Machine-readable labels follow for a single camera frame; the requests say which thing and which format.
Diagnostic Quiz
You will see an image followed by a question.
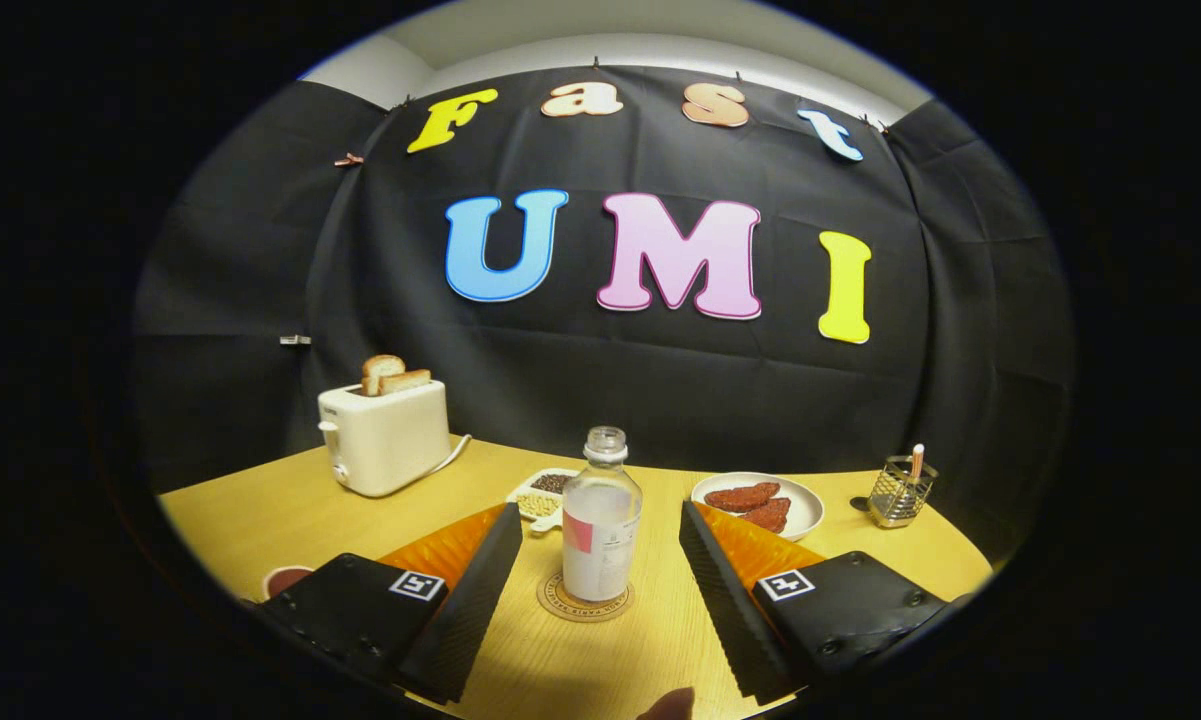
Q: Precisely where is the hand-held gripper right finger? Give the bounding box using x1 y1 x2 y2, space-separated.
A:
680 500 971 706

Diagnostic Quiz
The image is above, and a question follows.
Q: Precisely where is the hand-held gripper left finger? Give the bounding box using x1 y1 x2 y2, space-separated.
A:
255 502 524 706

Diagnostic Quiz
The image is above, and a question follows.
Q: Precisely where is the round wooden coaster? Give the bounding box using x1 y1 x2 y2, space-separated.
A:
537 570 636 624

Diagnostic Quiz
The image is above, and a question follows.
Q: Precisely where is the clear juice bottle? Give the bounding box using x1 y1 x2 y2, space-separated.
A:
561 426 644 603

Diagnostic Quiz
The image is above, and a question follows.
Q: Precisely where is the cream cup with wooden handle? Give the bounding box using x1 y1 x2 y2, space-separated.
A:
262 565 316 601

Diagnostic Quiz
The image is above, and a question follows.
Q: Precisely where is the red sausage piece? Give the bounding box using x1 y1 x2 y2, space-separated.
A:
740 497 793 534
703 482 782 514

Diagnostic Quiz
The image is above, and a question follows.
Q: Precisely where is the white round plate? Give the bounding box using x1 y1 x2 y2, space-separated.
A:
690 472 826 543

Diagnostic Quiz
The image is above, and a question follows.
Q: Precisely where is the white divided dish with grains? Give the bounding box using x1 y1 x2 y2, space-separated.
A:
505 467 581 533

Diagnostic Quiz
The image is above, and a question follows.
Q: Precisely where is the cream toaster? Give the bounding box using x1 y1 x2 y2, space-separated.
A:
318 380 453 498

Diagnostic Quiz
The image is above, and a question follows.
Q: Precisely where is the wooden table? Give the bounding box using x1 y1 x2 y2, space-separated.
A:
157 437 994 720

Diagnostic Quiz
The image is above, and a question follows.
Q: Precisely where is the white toaster cable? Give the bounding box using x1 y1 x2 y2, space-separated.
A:
430 433 473 476

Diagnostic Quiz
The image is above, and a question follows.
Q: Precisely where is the metal wire utensil holder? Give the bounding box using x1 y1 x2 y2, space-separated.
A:
868 456 939 529

